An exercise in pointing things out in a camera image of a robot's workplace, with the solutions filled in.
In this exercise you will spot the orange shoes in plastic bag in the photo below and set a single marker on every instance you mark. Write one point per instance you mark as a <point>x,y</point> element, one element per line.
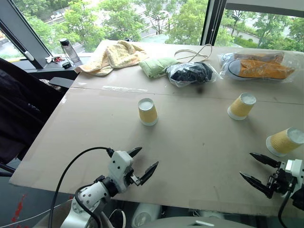
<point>259,67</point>

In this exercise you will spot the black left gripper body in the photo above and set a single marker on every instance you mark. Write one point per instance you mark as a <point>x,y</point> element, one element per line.
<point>133,178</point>

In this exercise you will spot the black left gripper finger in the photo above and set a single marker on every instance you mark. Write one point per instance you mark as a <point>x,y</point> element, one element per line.
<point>135,151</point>
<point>148,172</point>

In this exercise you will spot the pale yellow towel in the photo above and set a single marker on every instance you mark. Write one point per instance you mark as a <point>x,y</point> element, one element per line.
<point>118,55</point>

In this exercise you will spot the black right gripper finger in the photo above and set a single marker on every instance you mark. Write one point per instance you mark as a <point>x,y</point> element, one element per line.
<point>257,184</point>
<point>267,160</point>

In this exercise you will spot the slanted black window frame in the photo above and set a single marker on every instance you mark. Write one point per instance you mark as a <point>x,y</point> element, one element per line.
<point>21,31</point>

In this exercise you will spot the yellow ribbed paper cup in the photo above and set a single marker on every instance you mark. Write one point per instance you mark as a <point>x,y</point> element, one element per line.
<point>283,142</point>
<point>148,114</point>
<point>241,107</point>

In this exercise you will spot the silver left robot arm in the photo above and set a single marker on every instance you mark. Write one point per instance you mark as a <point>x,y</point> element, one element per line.
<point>90,195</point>

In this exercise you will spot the clear bottle with black cap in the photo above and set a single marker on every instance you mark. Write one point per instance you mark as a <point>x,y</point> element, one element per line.
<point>70,51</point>

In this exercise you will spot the black item in plastic bag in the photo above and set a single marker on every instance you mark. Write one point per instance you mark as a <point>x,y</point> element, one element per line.
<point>190,73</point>

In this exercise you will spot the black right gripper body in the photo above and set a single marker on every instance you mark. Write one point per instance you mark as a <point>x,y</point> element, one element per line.
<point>281,181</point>

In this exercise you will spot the upright black window frame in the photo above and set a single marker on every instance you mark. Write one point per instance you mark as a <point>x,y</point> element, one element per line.
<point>212,21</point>

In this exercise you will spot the grey rounded shape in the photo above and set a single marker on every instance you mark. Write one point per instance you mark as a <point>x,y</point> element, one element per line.
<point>146,215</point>

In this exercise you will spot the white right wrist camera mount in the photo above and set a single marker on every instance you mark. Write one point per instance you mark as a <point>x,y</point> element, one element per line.
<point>295,169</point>

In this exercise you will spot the clear tape strip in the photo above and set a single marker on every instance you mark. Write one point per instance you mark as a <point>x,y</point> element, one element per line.
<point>123,88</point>

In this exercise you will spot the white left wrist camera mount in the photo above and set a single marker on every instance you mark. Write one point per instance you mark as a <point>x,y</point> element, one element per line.
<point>120,164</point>

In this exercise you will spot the black jacket on chair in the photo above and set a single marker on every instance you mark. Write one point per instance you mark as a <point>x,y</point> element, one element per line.
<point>21,109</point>

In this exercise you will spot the silver robot torso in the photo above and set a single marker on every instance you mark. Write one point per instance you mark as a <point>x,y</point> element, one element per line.
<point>202,224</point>

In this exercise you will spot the small black round object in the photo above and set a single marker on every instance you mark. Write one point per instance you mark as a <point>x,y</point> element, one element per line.
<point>66,65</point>

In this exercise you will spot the folded light green cloth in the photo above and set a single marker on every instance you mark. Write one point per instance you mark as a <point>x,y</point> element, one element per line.
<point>154,66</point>

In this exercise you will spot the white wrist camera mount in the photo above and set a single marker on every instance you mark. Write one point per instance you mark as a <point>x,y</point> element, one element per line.
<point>120,164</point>
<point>295,169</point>

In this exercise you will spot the dark rounded shape white rim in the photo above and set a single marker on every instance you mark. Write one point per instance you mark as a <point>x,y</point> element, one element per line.
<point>117,218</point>

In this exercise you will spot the small red and white items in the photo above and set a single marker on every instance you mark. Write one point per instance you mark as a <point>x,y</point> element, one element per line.
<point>53,59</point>

